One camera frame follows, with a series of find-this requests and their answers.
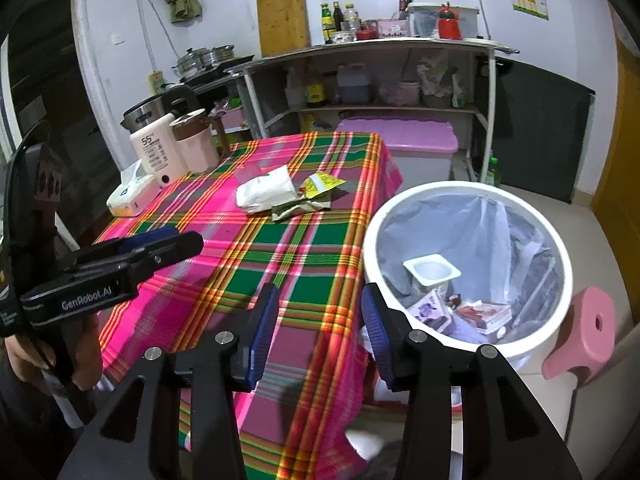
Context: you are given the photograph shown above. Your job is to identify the white tissue pack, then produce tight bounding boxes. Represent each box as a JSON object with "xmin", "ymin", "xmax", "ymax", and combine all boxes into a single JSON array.
[{"xmin": 106, "ymin": 159, "xmax": 162, "ymax": 217}]

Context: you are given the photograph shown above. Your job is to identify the large oil jug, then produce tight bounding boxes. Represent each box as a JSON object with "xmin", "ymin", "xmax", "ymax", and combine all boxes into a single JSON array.
[{"xmin": 336, "ymin": 62, "xmax": 372, "ymax": 106}]

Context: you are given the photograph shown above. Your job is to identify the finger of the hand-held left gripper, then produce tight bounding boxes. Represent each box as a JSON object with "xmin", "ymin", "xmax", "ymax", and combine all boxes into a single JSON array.
[
  {"xmin": 65, "ymin": 232, "xmax": 205, "ymax": 287},
  {"xmin": 60, "ymin": 226, "xmax": 181, "ymax": 273}
]

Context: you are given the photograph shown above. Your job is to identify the clear plastic bin liner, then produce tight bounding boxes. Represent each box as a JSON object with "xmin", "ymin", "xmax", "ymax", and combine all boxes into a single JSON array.
[{"xmin": 377, "ymin": 192, "xmax": 566, "ymax": 346}]

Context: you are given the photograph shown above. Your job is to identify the silver rice cooker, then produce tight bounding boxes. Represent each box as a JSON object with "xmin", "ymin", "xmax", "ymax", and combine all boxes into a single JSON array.
[{"xmin": 121, "ymin": 85, "xmax": 197, "ymax": 130}]

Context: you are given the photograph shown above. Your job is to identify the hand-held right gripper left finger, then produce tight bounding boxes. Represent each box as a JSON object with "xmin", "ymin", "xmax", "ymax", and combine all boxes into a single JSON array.
[{"xmin": 57, "ymin": 282, "xmax": 279, "ymax": 480}]

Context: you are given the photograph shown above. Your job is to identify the white yogurt cup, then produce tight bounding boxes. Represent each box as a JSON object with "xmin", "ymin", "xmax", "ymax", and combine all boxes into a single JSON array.
[{"xmin": 402, "ymin": 254, "xmax": 462, "ymax": 293}]

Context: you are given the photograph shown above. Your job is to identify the pink lidded storage box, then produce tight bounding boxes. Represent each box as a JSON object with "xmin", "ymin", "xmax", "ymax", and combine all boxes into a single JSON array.
[{"xmin": 336, "ymin": 116, "xmax": 460, "ymax": 196}]

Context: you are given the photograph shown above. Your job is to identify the yellow wooden door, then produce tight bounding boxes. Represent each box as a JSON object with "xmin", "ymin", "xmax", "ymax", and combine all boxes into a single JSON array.
[{"xmin": 590, "ymin": 35, "xmax": 640, "ymax": 266}]

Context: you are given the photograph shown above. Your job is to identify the steel steamer pot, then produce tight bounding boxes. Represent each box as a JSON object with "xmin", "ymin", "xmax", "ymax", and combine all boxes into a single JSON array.
[
  {"xmin": 202, "ymin": 45, "xmax": 236, "ymax": 67},
  {"xmin": 175, "ymin": 47, "xmax": 208, "ymax": 78}
]

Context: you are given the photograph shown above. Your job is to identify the pink plastic stool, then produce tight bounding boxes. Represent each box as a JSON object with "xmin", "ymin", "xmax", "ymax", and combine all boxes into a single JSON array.
[{"xmin": 542, "ymin": 286, "xmax": 617, "ymax": 381}]

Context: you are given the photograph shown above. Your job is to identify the pink utensil container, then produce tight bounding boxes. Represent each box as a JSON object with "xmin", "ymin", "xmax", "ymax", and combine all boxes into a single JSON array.
[{"xmin": 377, "ymin": 18, "xmax": 408, "ymax": 38}]

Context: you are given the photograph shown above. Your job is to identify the small purple drink carton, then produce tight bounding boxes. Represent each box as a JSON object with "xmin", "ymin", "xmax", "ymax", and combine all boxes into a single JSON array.
[{"xmin": 407, "ymin": 290, "xmax": 453, "ymax": 331}]

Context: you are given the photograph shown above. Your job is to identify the black stove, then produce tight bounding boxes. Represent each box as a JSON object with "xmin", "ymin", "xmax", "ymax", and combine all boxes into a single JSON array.
[{"xmin": 179, "ymin": 55, "xmax": 256, "ymax": 86}]

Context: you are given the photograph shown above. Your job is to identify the white trash bin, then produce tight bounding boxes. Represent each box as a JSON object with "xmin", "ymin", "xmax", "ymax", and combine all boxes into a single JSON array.
[{"xmin": 361, "ymin": 181, "xmax": 581, "ymax": 480}]

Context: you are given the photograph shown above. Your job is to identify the pink jug with brown lid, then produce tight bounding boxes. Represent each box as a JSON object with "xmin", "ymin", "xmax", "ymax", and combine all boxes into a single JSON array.
[{"xmin": 169, "ymin": 109, "xmax": 231, "ymax": 175}]

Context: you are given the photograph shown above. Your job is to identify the pink and brown carton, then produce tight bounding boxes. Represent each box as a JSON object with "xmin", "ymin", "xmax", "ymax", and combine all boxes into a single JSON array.
[{"xmin": 452, "ymin": 300, "xmax": 513, "ymax": 336}]

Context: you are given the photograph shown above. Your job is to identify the pink and white tub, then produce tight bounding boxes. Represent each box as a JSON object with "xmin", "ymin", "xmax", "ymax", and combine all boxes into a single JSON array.
[{"xmin": 397, "ymin": 80, "xmax": 422, "ymax": 106}]

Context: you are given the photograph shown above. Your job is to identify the white plastic jug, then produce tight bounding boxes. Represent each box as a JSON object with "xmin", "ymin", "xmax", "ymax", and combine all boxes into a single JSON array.
[{"xmin": 285, "ymin": 66, "xmax": 307, "ymax": 108}]

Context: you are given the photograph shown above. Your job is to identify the white electric kettle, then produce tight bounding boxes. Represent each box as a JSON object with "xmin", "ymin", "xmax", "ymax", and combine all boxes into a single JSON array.
[{"xmin": 130, "ymin": 112, "xmax": 177, "ymax": 188}]

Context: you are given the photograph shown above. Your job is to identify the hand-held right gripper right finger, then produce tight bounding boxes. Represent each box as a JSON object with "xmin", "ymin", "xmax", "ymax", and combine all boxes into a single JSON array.
[{"xmin": 361, "ymin": 282, "xmax": 583, "ymax": 480}]

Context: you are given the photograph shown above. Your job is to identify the green sauce bottle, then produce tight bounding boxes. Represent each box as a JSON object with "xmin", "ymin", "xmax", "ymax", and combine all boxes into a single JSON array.
[{"xmin": 321, "ymin": 2, "xmax": 336, "ymax": 45}]

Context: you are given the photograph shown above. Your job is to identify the pink plastic basket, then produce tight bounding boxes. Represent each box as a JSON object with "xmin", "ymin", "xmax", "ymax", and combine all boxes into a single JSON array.
[{"xmin": 212, "ymin": 102, "xmax": 251, "ymax": 133}]

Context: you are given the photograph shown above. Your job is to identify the metal kitchen counter shelf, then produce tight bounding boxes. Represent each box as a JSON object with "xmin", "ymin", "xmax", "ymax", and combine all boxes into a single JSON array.
[{"xmin": 223, "ymin": 37, "xmax": 521, "ymax": 181}]

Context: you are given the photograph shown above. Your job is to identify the dark bottle yellow label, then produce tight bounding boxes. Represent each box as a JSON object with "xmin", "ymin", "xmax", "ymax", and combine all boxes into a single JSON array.
[{"xmin": 305, "ymin": 71, "xmax": 326, "ymax": 108}]

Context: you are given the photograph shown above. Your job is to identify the red bottle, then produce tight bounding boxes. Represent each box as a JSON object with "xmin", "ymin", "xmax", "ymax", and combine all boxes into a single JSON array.
[{"xmin": 437, "ymin": 2, "xmax": 463, "ymax": 41}]

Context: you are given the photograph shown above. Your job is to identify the crumpled plastic bags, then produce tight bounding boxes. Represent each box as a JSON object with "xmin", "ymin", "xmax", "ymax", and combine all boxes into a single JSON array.
[{"xmin": 417, "ymin": 55, "xmax": 463, "ymax": 98}]

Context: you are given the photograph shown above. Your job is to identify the black cabinet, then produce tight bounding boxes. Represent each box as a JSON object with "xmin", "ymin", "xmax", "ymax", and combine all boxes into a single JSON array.
[{"xmin": 477, "ymin": 57, "xmax": 596, "ymax": 204}]

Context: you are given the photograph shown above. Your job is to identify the clear plastic storage box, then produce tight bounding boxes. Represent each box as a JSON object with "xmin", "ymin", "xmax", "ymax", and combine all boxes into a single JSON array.
[{"xmin": 407, "ymin": 2, "xmax": 480, "ymax": 40}]

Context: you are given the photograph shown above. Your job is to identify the person's left hand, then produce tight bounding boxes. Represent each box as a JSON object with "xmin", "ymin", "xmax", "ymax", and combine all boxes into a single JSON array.
[{"xmin": 4, "ymin": 332, "xmax": 55, "ymax": 380}]

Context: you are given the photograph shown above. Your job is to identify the white paper bag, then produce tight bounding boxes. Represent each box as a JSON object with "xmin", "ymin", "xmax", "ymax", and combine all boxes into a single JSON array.
[{"xmin": 236, "ymin": 165, "xmax": 300, "ymax": 215}]

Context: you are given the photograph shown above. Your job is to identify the olive green wrapper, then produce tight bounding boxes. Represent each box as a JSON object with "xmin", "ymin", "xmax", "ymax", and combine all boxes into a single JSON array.
[{"xmin": 272, "ymin": 194, "xmax": 333, "ymax": 222}]

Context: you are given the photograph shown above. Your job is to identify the wooden cutting board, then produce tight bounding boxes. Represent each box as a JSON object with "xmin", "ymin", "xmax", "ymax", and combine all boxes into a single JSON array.
[{"xmin": 256, "ymin": 0, "xmax": 312, "ymax": 58}]

